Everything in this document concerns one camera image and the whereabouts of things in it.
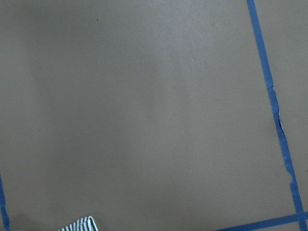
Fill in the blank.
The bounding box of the navy white striped polo shirt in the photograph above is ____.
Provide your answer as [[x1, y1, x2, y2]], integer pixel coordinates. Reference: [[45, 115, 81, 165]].
[[58, 216, 98, 231]]

